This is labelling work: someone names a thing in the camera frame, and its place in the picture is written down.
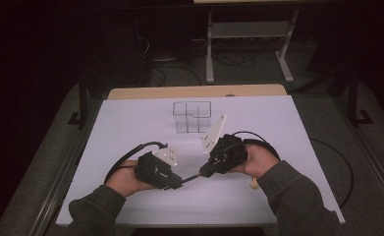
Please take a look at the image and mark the left hand-held gripper black cable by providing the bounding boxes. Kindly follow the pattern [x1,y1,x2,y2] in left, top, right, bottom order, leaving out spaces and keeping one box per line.
[104,141,168,185]

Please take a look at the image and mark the clear plastic pen holder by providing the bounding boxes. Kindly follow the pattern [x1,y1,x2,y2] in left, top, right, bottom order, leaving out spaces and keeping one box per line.
[172,100,212,135]

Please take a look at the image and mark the looped black floor cable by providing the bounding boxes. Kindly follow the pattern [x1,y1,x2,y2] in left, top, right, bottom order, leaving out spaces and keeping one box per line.
[309,137,355,209]

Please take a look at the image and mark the white metal desk frame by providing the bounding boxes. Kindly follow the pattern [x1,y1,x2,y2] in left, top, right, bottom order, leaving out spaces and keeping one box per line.
[204,9,301,85]

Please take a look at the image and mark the black metal stand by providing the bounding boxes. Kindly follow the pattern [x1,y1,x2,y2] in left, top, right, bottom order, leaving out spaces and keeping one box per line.
[67,75,90,129]
[348,70,375,128]

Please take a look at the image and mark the aluminium frame rail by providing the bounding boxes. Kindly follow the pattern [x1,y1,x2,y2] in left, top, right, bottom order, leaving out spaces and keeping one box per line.
[331,97,384,210]
[28,97,104,236]

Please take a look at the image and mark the person's left hand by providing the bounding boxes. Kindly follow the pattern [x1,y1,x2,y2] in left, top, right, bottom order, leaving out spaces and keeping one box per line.
[104,159,155,199]

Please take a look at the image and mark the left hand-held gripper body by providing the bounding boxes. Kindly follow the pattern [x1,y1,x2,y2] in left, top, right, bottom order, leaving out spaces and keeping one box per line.
[134,146,181,191]

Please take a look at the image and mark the hand-held gripper black cable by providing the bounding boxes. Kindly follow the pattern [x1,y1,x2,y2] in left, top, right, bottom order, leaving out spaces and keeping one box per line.
[104,141,168,185]
[223,131,282,162]

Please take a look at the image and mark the dark pencil with orange tip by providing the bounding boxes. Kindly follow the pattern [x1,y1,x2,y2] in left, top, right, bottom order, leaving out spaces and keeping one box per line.
[164,173,202,191]

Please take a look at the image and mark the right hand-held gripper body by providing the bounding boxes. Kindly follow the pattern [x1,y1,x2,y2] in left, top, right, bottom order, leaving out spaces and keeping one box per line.
[198,113,248,176]

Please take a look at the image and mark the person's right hand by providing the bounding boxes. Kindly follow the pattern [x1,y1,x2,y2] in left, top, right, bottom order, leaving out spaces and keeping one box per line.
[230,144,281,180]

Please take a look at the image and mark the right hand-held gripper black cable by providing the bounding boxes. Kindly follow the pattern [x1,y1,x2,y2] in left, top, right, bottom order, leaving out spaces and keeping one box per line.
[223,131,282,162]

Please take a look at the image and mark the black floor cable bundle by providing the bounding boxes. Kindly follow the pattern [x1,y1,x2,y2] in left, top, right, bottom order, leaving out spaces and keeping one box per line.
[211,51,256,69]
[149,64,203,88]

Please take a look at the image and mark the white table cover board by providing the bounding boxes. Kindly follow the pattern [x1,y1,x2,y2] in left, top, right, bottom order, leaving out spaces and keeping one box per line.
[55,94,346,228]

